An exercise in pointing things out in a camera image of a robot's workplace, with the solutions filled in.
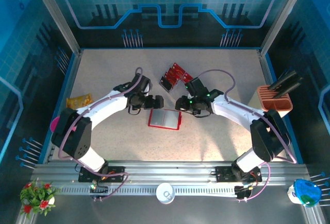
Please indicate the red card holder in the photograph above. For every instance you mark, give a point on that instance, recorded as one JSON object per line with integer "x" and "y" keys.
{"x": 158, "y": 118}

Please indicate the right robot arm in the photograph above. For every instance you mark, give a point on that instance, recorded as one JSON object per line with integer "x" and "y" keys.
{"x": 270, "y": 141}

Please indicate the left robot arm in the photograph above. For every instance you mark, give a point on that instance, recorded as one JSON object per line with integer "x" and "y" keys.
{"x": 77, "y": 139}

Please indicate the yellow snack bag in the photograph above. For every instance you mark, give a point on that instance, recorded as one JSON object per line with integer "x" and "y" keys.
{"x": 77, "y": 101}

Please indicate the white terracotta knife block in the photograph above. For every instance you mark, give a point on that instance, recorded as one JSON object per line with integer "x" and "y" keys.
{"x": 264, "y": 95}

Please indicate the pink round plate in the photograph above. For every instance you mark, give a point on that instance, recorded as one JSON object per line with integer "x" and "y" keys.
{"x": 54, "y": 125}

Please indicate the white round cup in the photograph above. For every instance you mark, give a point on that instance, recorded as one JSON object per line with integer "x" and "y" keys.
{"x": 165, "y": 194}

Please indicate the artificial plant red flowers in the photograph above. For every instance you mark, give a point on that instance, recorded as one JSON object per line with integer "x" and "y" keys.
{"x": 38, "y": 195}

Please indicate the aluminium mounting rail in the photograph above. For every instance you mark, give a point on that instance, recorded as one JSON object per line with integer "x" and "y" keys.
{"x": 167, "y": 172}

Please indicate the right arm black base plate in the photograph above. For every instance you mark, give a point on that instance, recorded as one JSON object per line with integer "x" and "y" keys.
{"x": 224, "y": 173}

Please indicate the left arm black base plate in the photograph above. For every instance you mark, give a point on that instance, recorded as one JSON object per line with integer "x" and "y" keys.
{"x": 116, "y": 174}

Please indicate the aluminium frame post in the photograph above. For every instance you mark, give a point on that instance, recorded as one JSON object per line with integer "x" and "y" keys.
{"x": 281, "y": 15}
{"x": 56, "y": 15}

